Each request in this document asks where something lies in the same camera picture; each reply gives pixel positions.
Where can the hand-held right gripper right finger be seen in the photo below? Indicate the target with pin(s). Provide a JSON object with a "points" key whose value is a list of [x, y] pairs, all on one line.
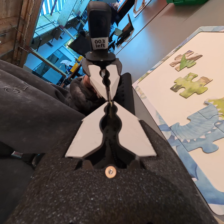
{"points": [[136, 138]]}

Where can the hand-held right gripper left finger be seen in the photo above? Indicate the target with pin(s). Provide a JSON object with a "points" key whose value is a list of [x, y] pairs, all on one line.
{"points": [[85, 138]]}

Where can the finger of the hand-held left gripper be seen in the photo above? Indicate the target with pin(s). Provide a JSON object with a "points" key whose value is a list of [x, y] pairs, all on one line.
{"points": [[114, 77], [95, 75]]}

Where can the landscape jigsaw puzzle board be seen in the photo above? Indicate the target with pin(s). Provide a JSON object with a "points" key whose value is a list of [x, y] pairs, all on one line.
{"points": [[166, 98]]}

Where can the light blue printed puzzle piece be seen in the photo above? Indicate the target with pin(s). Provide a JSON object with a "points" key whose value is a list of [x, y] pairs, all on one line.
{"points": [[197, 129]]}

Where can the green striped puzzle piece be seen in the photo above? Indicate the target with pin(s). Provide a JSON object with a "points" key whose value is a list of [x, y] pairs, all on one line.
{"points": [[185, 61]]}

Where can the green printed puzzle piece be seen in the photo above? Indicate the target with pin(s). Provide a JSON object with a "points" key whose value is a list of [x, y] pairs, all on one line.
{"points": [[190, 86]]}

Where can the joined printed puzzle pieces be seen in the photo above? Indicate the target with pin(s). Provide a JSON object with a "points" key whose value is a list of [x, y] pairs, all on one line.
{"points": [[218, 105]]}

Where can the person's left forearm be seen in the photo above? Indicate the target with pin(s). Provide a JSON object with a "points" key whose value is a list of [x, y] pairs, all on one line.
{"points": [[82, 98]]}

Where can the adjacent white desk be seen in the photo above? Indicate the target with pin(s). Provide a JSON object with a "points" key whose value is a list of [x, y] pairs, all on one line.
{"points": [[140, 22]]}

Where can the grey desk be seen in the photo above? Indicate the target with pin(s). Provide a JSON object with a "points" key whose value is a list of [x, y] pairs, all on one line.
{"points": [[166, 35]]}

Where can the person's left hand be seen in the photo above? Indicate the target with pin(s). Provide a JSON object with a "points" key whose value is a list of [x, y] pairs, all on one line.
{"points": [[87, 81]]}

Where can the black monitor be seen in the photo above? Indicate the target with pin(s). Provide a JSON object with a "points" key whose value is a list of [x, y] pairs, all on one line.
{"points": [[78, 45]]}

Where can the person's dark grey clothing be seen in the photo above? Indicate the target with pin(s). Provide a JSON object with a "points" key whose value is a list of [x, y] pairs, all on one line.
{"points": [[35, 105]]}

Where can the green plastic bin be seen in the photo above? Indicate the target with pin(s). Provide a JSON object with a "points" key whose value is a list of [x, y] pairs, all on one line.
{"points": [[187, 1]]}

